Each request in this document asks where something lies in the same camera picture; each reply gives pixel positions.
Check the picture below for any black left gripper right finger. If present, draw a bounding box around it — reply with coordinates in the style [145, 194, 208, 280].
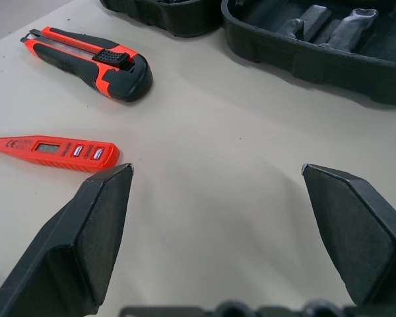
[301, 163, 396, 307]

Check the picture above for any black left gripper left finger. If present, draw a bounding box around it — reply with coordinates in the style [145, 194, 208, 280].
[0, 163, 135, 317]

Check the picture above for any orange black utility knife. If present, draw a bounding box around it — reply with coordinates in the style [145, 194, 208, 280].
[19, 26, 154, 103]

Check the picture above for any black plastic tool case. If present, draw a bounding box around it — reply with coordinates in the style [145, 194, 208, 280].
[98, 0, 396, 107]

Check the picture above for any orange voltage tester pen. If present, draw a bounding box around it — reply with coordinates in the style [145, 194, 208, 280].
[0, 134, 121, 173]

